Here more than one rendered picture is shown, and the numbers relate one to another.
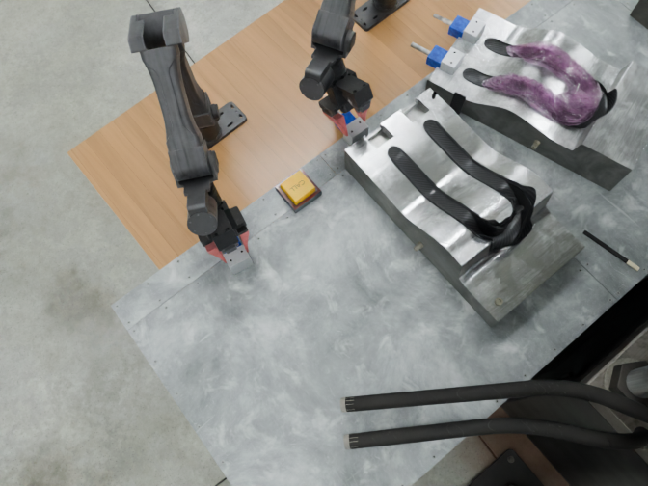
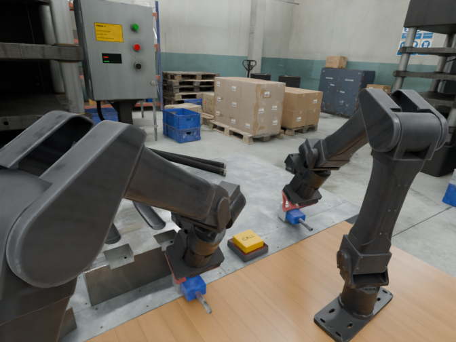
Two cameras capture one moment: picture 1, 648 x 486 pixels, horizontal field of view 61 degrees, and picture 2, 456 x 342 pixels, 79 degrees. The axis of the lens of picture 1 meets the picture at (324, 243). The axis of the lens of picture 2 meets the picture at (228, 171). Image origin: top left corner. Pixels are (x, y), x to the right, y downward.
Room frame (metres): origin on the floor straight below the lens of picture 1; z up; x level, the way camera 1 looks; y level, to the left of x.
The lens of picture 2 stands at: (1.17, -0.05, 1.28)
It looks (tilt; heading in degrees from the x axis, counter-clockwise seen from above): 23 degrees down; 177
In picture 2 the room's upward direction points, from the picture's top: 3 degrees clockwise
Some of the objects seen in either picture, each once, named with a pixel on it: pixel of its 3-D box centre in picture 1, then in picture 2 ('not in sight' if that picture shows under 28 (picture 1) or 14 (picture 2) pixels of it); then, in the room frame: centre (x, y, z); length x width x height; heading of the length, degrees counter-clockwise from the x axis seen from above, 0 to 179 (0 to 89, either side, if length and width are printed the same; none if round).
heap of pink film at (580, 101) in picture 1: (549, 79); not in sight; (0.73, -0.56, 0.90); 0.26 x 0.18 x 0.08; 49
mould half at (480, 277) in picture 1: (461, 198); (121, 207); (0.47, -0.31, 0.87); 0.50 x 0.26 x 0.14; 32
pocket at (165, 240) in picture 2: (378, 140); (167, 243); (0.64, -0.15, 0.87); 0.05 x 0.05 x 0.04; 32
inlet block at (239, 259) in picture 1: (229, 242); (297, 218); (0.45, 0.21, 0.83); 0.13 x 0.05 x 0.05; 21
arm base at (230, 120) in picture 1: (204, 125); (358, 294); (0.76, 0.25, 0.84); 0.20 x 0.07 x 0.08; 124
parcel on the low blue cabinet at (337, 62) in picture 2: not in sight; (335, 62); (-6.17, 2.96, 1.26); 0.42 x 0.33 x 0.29; 29
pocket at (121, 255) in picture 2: (413, 114); (119, 260); (0.70, -0.25, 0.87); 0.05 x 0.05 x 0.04; 32
